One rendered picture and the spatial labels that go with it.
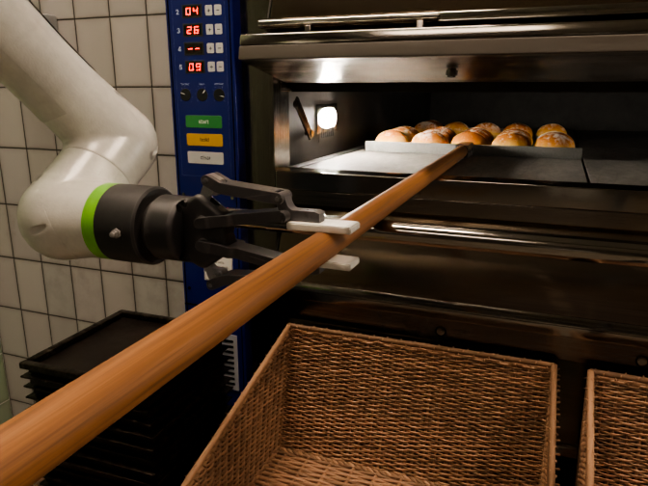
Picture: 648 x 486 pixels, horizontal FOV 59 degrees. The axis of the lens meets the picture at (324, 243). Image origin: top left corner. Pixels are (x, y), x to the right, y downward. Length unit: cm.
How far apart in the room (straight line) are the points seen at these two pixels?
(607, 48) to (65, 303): 138
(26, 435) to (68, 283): 139
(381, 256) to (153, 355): 88
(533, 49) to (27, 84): 69
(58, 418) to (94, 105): 54
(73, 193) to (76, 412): 46
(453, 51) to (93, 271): 105
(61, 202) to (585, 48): 73
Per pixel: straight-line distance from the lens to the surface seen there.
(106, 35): 146
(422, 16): 103
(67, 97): 78
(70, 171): 76
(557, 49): 95
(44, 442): 30
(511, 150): 155
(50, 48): 78
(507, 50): 95
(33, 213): 75
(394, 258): 118
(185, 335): 37
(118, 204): 68
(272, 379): 122
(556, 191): 111
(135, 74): 141
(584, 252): 74
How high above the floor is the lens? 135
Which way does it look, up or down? 15 degrees down
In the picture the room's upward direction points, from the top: straight up
